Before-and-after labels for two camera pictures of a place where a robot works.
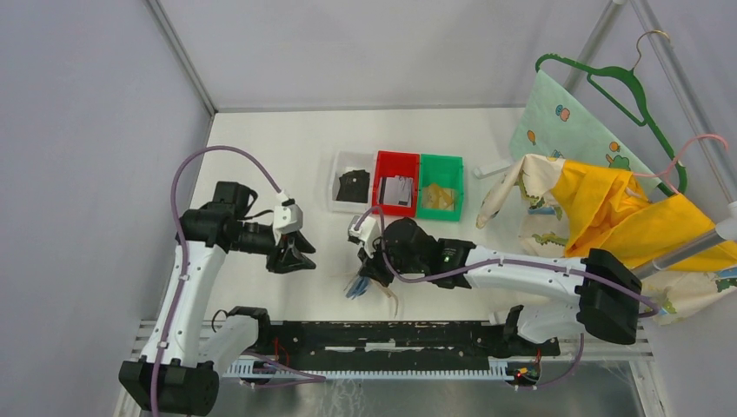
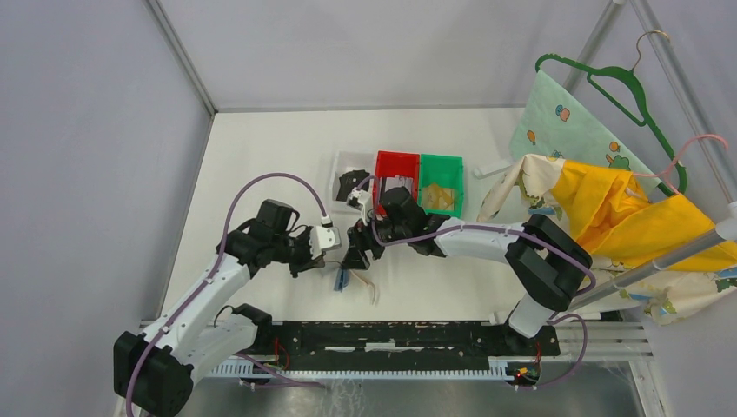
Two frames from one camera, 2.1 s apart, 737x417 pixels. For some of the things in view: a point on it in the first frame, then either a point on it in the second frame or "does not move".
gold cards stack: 435,197 does not move
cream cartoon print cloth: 673,296 does not move
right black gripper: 370,267 to 360,236
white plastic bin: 345,162 does not move
